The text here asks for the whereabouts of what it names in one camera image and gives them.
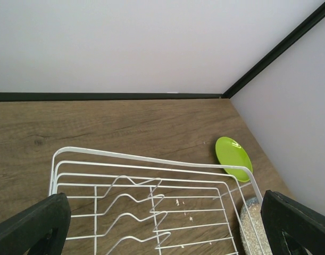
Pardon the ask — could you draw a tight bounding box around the lime green small plate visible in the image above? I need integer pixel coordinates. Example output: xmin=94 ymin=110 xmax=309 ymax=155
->
xmin=215 ymin=137 xmax=253 ymax=182

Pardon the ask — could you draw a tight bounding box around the right black frame post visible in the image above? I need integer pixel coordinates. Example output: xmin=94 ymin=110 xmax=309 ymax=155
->
xmin=222 ymin=1 xmax=325 ymax=99

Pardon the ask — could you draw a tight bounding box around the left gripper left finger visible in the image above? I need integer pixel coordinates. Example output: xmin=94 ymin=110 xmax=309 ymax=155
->
xmin=0 ymin=193 xmax=71 ymax=254

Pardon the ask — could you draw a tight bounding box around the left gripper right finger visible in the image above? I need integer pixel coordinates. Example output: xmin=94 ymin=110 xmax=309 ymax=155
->
xmin=261 ymin=190 xmax=325 ymax=254

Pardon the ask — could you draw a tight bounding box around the large speckled grey plate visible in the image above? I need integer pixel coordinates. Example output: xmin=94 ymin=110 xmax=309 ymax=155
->
xmin=239 ymin=197 xmax=272 ymax=255

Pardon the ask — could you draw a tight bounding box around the white wire dish rack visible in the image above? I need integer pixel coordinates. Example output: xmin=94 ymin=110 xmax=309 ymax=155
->
xmin=49 ymin=147 xmax=262 ymax=254

